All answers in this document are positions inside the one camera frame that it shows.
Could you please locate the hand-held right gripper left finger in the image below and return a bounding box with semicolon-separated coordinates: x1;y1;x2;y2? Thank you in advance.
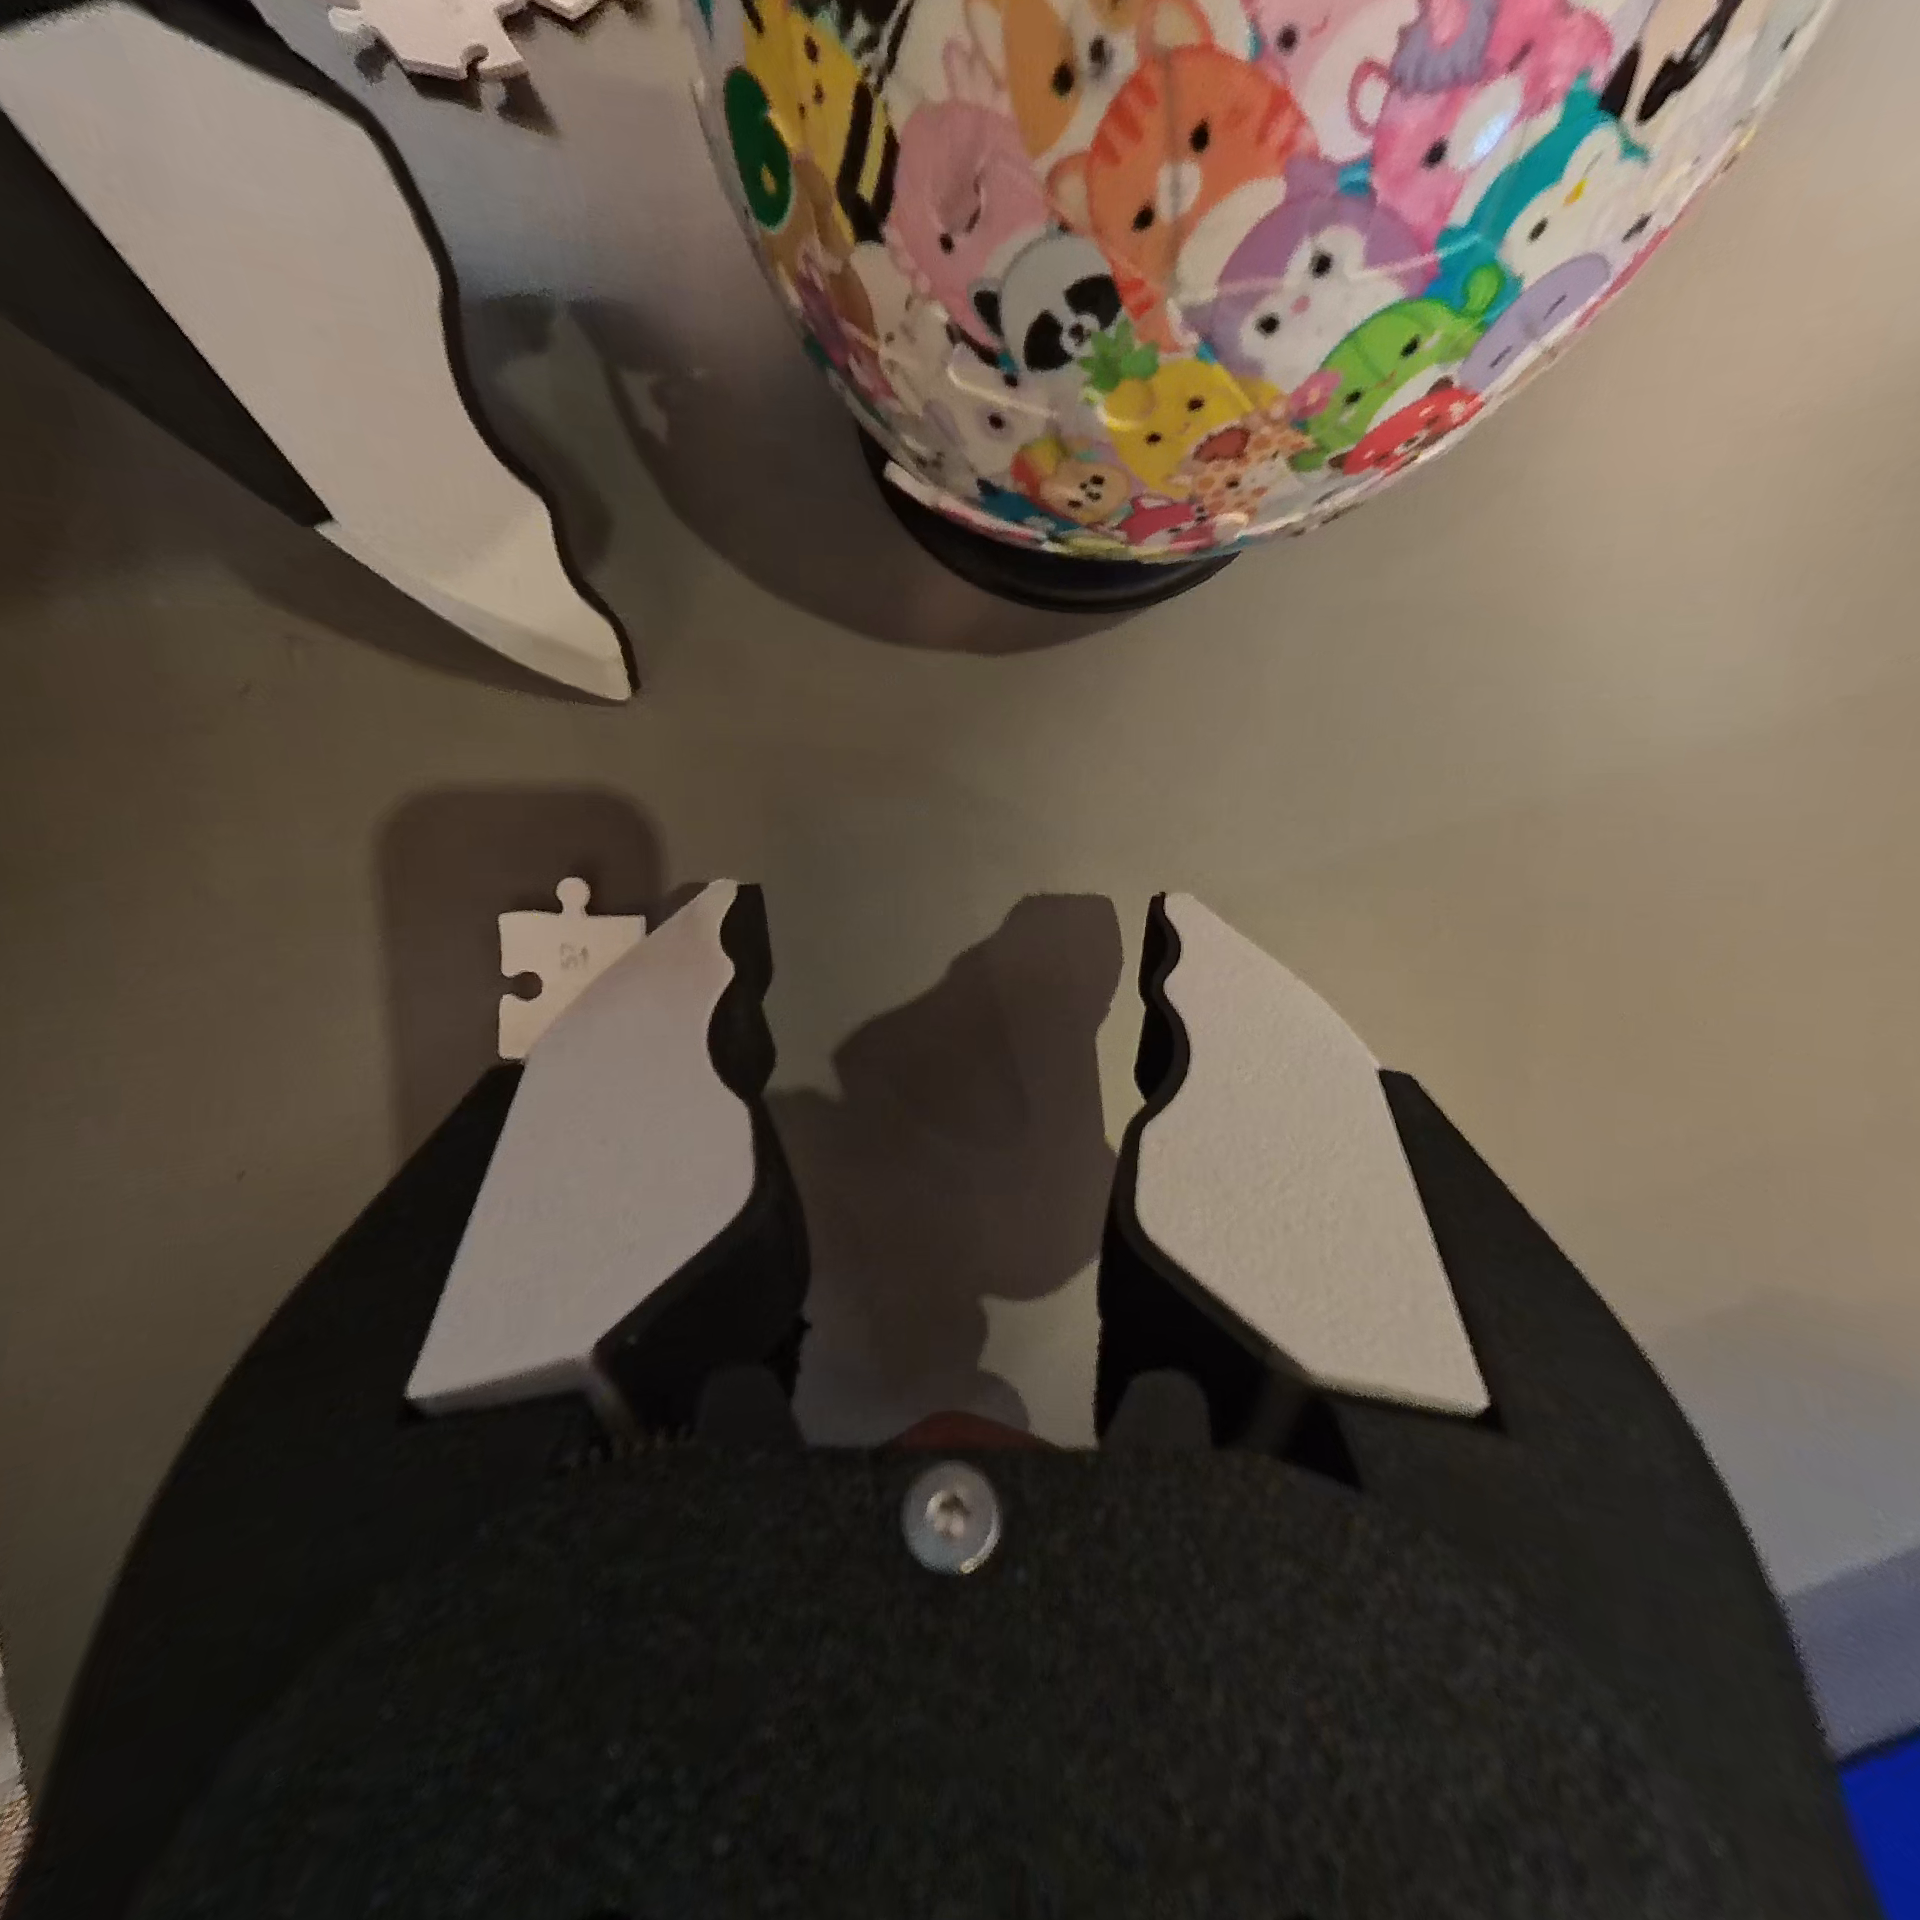
407;882;813;1417

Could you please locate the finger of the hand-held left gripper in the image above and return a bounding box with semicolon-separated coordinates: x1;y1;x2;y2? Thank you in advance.
0;0;639;703

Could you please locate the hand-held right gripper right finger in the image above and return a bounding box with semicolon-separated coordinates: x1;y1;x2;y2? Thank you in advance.
1096;891;1494;1417

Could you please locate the colourful puzzle ball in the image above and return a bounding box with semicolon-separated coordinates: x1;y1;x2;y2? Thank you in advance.
691;0;1838;562

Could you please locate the black ball stand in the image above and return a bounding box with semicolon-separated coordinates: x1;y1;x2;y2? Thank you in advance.
881;450;1248;615

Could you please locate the blue plastic bin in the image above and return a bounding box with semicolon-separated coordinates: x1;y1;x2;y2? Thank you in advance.
1801;1726;1920;1920

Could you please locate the white puzzle piece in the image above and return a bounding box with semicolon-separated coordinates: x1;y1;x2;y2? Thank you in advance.
326;0;561;89
496;881;649;1059

